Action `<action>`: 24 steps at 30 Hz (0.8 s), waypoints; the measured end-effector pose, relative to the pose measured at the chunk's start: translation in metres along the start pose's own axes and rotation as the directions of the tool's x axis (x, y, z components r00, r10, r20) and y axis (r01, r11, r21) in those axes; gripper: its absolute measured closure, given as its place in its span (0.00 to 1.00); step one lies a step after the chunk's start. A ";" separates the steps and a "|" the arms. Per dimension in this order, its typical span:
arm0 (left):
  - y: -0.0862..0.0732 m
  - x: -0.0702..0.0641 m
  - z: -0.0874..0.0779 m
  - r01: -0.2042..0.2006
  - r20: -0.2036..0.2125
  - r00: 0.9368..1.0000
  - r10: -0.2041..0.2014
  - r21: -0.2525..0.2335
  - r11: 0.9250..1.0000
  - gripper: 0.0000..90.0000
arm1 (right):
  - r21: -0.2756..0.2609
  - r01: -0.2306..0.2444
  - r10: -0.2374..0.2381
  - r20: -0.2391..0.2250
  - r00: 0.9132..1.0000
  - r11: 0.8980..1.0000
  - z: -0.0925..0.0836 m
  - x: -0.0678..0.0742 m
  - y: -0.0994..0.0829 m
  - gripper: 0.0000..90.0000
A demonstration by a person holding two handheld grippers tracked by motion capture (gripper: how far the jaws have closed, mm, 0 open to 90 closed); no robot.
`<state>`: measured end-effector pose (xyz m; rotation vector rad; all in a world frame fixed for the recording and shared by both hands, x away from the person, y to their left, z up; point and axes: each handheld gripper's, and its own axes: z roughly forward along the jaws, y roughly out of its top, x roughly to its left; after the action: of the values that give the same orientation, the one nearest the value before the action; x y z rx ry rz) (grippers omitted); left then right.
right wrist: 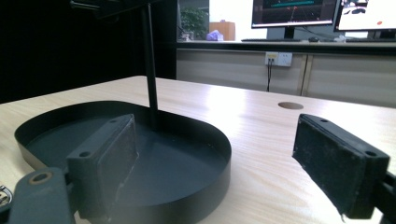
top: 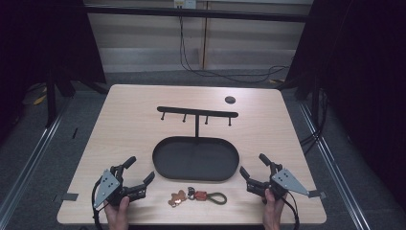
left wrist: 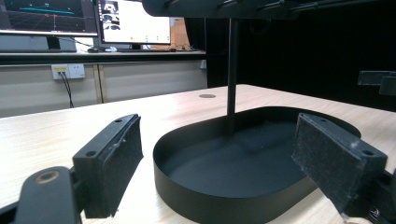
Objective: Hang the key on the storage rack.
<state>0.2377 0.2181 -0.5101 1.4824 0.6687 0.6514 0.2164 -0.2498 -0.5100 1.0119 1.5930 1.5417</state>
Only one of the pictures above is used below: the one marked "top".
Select red and green cord keychain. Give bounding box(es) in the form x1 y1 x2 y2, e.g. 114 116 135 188
187 186 228 206

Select metal floor rail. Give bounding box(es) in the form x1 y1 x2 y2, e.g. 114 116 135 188
297 101 372 230
0 103 71 226

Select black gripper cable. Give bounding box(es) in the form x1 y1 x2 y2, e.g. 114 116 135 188
91 177 107 230
281 195 302 230

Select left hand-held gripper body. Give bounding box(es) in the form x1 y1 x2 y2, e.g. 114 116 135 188
93 164 148 209

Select brown bear keychain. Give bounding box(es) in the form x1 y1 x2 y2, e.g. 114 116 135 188
168 189 188 208

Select yellow floor scrap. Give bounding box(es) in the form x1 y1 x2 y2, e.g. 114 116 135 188
32 93 48 106

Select person's left hand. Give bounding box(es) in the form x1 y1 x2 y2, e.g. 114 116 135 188
103 195 131 230

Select dark curtain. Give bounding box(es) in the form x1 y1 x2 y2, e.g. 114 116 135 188
284 0 406 209
0 0 107 143

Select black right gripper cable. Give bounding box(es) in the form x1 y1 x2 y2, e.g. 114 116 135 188
281 195 302 230

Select black floor cable bundle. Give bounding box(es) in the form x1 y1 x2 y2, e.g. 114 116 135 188
299 88 330 155

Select black key rack with tray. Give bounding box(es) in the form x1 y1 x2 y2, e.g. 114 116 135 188
151 105 240 183

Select black horizontal bar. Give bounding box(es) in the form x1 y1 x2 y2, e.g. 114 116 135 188
83 4 316 24

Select person's right hand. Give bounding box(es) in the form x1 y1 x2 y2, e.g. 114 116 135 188
261 188 286 230

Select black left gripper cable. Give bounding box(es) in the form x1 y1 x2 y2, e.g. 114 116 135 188
91 177 107 230

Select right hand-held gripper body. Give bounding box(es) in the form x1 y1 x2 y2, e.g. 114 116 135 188
246 162 310 202

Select white wall socket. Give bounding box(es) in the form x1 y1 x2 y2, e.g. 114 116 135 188
173 0 197 10

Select black wall cable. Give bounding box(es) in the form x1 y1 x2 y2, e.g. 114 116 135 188
178 14 291 84

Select black stand leg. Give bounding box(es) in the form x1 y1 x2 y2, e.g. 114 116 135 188
44 71 59 129

